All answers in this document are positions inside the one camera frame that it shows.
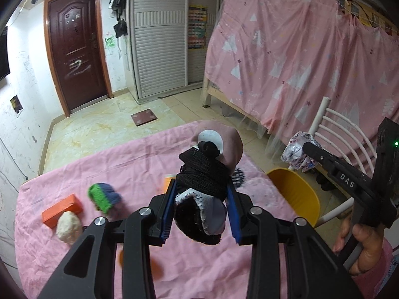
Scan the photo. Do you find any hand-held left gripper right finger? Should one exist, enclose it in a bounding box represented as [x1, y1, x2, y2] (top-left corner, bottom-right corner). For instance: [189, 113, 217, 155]
[227, 181, 364, 299]

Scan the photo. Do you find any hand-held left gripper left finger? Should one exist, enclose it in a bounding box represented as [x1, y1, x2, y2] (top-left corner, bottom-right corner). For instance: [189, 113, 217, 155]
[37, 179, 178, 299]

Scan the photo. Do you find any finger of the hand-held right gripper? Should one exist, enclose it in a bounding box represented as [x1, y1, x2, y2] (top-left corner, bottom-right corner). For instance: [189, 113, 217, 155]
[302, 142, 375, 200]

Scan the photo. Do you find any white patterned plastic bag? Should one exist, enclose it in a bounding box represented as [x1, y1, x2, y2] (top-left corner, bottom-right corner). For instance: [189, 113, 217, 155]
[281, 130, 323, 172]

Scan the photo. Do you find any yellow bin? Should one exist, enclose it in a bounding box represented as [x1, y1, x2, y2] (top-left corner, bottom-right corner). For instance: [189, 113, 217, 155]
[266, 168, 321, 229]

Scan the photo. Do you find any person's right forearm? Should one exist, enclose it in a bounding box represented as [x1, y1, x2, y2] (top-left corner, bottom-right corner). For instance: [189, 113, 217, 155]
[343, 237, 399, 299]

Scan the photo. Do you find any person's right hand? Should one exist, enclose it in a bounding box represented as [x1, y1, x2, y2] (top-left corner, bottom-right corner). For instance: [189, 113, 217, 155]
[332, 216, 388, 277]

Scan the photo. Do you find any black shoe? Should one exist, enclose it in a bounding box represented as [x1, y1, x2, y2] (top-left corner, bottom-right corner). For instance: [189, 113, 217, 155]
[316, 174, 335, 192]

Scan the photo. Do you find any white metal chair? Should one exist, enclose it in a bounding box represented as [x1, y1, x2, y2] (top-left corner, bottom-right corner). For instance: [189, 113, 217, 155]
[288, 96, 381, 228]

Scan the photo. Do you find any green blue knit sock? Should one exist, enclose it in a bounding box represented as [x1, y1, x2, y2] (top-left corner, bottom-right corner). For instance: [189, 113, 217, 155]
[88, 182, 122, 215]

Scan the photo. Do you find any white mosquito net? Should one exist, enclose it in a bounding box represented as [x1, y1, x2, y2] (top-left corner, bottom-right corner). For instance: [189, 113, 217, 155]
[218, 100, 294, 162]

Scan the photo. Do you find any pink bed sheet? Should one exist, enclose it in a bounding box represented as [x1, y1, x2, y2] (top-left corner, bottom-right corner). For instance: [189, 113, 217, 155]
[14, 120, 300, 299]

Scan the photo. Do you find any dark red bathroom scale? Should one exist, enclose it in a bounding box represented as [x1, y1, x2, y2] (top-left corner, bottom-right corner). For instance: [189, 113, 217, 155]
[130, 109, 159, 127]

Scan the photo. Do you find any white sock roll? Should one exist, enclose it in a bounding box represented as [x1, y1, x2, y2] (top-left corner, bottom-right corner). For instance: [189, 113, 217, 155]
[56, 211, 82, 244]

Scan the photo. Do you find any long orange box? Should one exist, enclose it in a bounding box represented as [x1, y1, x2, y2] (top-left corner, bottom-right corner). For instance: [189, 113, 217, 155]
[42, 194, 82, 228]

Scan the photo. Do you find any pink printed curtain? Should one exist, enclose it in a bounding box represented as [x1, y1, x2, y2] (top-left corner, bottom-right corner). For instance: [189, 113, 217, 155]
[206, 0, 399, 162]

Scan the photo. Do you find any white louvred wardrobe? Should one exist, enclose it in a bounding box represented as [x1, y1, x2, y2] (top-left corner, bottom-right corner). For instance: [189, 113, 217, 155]
[126, 0, 220, 100]

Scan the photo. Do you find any dark brown door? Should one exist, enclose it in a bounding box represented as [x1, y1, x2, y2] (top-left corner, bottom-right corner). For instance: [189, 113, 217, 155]
[44, 0, 113, 117]

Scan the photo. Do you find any colourful grid poster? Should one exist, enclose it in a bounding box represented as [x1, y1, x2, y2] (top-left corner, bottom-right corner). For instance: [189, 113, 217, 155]
[188, 4, 208, 50]

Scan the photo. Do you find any black hanging cap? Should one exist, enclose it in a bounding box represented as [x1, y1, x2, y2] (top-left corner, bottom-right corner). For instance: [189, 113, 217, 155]
[113, 19, 128, 38]

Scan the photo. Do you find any wall junction box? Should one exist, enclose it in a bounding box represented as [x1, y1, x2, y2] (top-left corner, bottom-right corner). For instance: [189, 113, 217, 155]
[10, 95, 24, 113]

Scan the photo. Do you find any black wall television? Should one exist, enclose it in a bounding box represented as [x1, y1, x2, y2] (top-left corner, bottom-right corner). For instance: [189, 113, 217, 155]
[0, 26, 10, 81]

